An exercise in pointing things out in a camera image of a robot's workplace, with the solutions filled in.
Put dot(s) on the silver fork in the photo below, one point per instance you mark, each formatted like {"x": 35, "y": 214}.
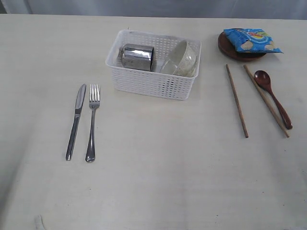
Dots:
{"x": 94, "y": 103}

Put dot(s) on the silver table knife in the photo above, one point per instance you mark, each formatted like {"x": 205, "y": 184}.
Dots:
{"x": 77, "y": 114}

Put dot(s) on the brown wooden chopstick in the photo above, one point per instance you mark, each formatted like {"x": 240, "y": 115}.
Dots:
{"x": 266, "y": 101}
{"x": 237, "y": 102}

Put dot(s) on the brown wooden plate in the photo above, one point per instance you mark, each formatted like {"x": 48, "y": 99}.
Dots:
{"x": 226, "y": 47}

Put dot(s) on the red-brown wooden spoon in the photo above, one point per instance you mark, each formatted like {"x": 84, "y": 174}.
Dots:
{"x": 263, "y": 80}

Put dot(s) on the blue chips bag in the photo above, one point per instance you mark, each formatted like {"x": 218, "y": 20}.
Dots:
{"x": 248, "y": 40}

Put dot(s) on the white perforated plastic basket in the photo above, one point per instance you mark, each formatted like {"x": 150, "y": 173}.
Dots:
{"x": 151, "y": 83}

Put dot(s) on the shiny steel cup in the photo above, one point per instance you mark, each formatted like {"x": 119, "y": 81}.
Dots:
{"x": 139, "y": 57}

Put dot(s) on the beige ceramic bowl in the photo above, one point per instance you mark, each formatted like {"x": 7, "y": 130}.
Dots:
{"x": 180, "y": 61}

